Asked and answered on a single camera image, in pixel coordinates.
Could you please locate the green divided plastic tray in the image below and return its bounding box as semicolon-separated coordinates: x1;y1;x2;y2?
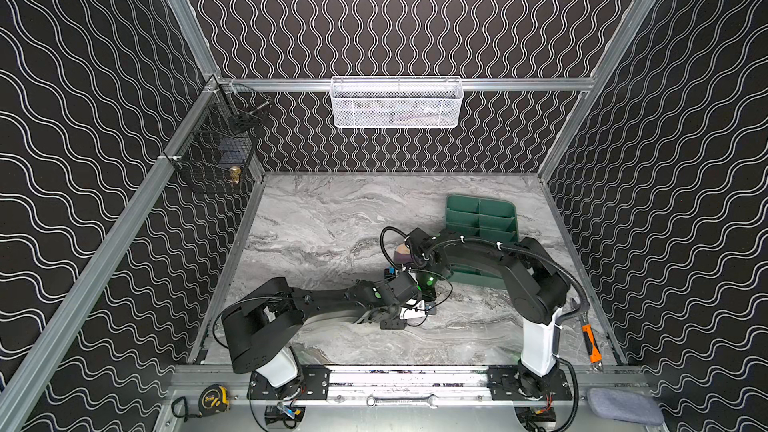
443;193;520;289

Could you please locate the purple striped sock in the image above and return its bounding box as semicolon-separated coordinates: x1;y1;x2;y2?
393;242;412;264

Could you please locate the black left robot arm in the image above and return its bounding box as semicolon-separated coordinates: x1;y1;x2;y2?
220;273;422;388

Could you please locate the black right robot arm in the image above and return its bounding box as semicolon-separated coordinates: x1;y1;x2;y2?
390;228;590;399

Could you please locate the yellow tape measure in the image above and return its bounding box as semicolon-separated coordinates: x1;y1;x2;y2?
198;384;231;417

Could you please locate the grey cloth pad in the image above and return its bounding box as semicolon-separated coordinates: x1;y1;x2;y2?
586;388;664;427

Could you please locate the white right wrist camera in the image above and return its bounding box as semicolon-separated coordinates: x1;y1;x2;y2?
384;267;402;282

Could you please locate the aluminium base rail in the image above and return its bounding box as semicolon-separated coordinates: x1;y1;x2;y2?
245;364;649;406

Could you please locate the white mesh wall basket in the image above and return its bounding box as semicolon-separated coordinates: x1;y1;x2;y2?
329;76;464;129

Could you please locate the orange handled tool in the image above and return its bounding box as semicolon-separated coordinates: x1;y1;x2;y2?
579;310;603;372

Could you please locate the black wire wall basket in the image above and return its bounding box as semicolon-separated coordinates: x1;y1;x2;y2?
170;77;274;197

